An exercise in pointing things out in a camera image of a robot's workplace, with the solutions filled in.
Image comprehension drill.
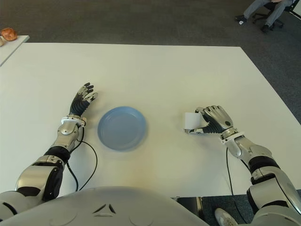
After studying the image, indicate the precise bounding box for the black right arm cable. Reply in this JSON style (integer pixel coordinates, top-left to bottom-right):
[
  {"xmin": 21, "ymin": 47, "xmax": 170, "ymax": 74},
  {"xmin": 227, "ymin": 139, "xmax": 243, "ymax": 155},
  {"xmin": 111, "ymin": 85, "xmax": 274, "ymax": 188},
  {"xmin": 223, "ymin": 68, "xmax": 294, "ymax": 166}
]
[{"xmin": 225, "ymin": 147, "xmax": 247, "ymax": 224}]

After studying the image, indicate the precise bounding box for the office chair base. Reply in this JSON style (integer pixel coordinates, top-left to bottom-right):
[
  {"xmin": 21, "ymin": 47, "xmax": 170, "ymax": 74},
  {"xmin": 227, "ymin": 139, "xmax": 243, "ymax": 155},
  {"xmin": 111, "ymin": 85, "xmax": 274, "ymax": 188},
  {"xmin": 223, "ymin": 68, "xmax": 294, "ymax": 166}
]
[{"xmin": 252, "ymin": 1, "xmax": 285, "ymax": 26}]

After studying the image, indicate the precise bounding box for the white side table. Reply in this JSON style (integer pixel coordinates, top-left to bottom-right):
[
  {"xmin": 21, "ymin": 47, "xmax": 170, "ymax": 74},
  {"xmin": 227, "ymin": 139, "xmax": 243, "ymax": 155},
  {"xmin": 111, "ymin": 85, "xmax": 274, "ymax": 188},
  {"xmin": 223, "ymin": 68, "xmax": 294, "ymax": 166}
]
[{"xmin": 0, "ymin": 35, "xmax": 30, "ymax": 67}]

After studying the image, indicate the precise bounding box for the white panel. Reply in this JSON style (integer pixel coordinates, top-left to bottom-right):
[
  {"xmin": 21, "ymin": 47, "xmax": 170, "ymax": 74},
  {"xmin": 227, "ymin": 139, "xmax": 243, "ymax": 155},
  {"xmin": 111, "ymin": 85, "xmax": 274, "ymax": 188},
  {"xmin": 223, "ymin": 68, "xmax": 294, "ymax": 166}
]
[{"xmin": 290, "ymin": 0, "xmax": 301, "ymax": 17}]

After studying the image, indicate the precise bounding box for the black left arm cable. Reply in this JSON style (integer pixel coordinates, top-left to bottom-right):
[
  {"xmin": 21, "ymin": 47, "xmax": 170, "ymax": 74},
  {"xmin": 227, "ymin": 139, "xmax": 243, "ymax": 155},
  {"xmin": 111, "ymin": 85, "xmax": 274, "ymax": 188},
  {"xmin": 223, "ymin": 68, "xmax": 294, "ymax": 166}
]
[{"xmin": 67, "ymin": 124, "xmax": 98, "ymax": 192}]

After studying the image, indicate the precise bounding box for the seated person in jeans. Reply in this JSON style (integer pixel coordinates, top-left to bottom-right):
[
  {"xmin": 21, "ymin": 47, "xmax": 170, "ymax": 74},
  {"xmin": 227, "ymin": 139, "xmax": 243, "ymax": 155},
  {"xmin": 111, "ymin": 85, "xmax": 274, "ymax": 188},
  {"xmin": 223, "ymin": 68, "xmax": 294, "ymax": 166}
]
[{"xmin": 235, "ymin": 0, "xmax": 294, "ymax": 33}]

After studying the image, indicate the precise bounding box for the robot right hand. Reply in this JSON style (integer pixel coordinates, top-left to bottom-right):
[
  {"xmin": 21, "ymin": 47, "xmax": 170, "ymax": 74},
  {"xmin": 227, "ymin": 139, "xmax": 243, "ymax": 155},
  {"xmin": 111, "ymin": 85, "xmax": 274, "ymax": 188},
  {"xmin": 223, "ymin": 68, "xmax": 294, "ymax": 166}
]
[{"xmin": 183, "ymin": 105, "xmax": 236, "ymax": 136}]

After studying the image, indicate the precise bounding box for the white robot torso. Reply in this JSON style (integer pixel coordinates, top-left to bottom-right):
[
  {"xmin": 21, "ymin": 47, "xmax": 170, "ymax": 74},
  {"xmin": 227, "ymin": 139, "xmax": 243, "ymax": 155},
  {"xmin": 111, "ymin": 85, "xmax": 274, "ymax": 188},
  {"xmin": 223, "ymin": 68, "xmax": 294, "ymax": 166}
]
[{"xmin": 0, "ymin": 186, "xmax": 214, "ymax": 226}]

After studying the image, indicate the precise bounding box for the brown round bread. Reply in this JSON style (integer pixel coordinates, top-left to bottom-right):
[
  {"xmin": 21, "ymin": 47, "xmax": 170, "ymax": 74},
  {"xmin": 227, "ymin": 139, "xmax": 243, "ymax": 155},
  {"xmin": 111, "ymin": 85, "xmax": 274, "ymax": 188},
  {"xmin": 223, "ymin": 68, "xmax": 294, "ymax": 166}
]
[{"xmin": 0, "ymin": 27, "xmax": 18, "ymax": 42}]

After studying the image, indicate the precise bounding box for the blue plate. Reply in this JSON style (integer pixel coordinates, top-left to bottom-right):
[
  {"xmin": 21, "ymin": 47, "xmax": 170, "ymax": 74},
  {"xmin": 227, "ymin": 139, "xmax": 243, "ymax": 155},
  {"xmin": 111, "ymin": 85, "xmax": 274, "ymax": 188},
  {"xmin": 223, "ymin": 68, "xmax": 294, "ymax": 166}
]
[{"xmin": 97, "ymin": 106, "xmax": 149, "ymax": 152}]

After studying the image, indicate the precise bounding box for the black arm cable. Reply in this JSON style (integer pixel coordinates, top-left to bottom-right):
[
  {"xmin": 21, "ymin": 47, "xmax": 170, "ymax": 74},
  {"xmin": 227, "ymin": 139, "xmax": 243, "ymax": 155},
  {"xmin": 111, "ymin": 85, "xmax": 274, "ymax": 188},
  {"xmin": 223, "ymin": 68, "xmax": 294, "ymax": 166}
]
[
  {"xmin": 225, "ymin": 147, "xmax": 247, "ymax": 224},
  {"xmin": 67, "ymin": 124, "xmax": 98, "ymax": 192}
]

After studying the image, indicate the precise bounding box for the white charger block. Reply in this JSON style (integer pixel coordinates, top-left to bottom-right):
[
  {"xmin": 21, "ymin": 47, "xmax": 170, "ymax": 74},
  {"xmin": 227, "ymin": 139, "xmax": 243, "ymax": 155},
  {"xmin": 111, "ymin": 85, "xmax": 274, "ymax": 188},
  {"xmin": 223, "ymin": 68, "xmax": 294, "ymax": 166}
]
[{"xmin": 184, "ymin": 112, "xmax": 203, "ymax": 130}]

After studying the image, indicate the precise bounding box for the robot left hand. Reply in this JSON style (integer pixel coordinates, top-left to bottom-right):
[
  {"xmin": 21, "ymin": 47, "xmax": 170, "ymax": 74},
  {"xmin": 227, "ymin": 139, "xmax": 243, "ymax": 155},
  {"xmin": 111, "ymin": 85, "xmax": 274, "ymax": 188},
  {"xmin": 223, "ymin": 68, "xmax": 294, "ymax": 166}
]
[{"xmin": 70, "ymin": 82, "xmax": 99, "ymax": 117}]

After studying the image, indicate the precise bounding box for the white shoe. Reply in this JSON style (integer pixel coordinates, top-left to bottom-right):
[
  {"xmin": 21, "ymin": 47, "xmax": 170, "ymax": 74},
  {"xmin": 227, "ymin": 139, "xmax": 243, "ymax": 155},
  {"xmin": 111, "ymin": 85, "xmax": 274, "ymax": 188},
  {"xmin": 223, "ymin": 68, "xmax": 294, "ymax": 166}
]
[{"xmin": 214, "ymin": 208, "xmax": 238, "ymax": 226}]

